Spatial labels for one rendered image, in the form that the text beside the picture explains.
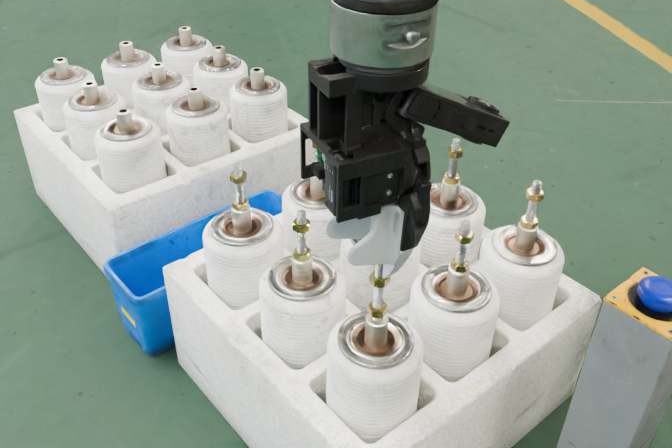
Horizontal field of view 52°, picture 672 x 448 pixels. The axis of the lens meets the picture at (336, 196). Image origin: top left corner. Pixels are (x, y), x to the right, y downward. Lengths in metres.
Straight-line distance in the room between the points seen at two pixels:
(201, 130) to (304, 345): 0.44
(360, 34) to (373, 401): 0.36
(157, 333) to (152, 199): 0.20
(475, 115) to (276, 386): 0.36
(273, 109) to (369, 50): 0.68
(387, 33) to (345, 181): 0.12
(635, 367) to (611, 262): 0.57
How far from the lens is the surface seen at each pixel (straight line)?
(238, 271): 0.81
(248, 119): 1.14
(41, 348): 1.10
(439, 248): 0.87
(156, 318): 0.99
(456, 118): 0.54
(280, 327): 0.75
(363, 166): 0.50
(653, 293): 0.69
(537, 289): 0.82
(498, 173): 1.44
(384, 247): 0.58
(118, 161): 1.04
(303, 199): 0.87
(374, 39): 0.47
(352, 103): 0.49
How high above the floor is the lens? 0.75
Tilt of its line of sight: 35 degrees down
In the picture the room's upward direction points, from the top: 1 degrees clockwise
